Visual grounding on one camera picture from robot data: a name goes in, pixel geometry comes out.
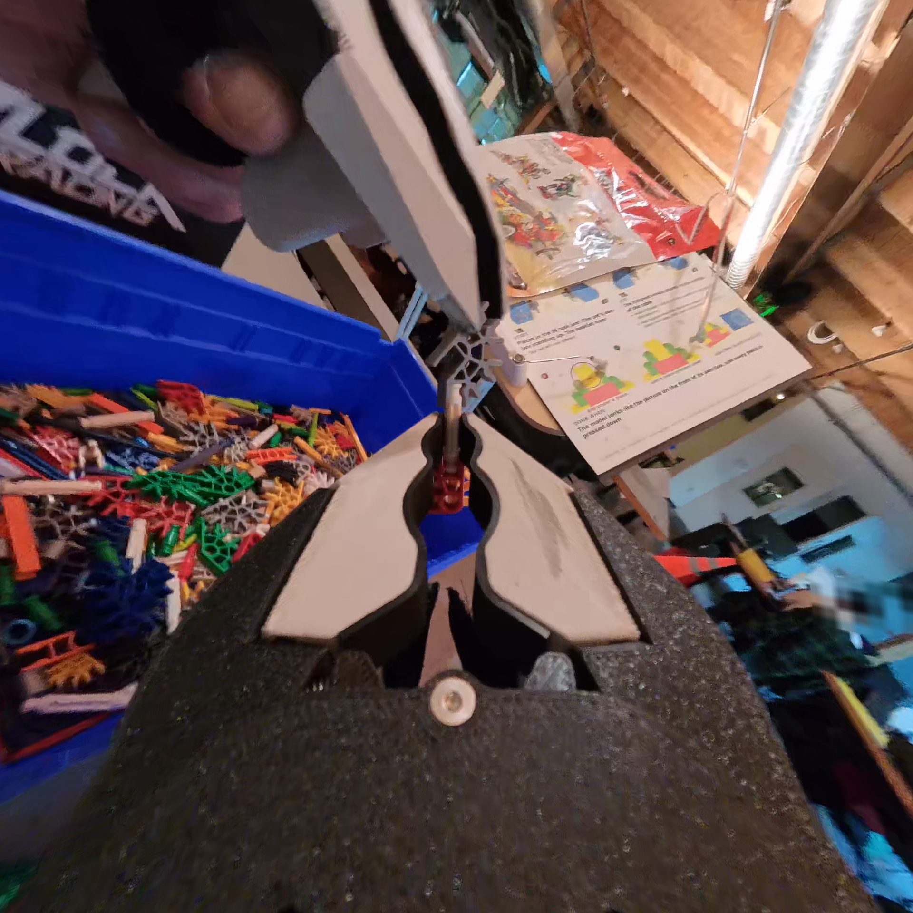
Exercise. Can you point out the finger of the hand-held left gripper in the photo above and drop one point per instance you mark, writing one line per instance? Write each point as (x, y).
(414, 157)

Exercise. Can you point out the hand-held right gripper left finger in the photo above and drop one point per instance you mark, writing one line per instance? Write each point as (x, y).
(357, 549)

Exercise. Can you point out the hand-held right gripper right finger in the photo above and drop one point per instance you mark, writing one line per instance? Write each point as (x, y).
(557, 549)

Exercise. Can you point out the red yellow toy construction piece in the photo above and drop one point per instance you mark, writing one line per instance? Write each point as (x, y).
(454, 428)

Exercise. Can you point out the person's left hand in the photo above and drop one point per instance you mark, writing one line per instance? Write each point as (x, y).
(86, 129)

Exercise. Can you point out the tilted board stand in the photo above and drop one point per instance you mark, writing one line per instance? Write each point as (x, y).
(357, 286)

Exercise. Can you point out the orange traffic cone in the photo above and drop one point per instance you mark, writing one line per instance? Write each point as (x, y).
(692, 567)

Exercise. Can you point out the blue plastic bin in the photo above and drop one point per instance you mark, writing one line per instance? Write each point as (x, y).
(171, 307)

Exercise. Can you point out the white instruction sheet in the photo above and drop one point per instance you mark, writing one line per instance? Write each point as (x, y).
(656, 364)

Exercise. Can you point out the pile of colourful toy pieces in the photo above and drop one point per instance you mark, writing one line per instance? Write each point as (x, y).
(129, 500)

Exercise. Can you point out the black box with red print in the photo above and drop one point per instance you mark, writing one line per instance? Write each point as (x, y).
(72, 171)

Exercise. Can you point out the silver ventilation duct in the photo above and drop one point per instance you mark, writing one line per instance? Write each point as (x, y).
(799, 129)

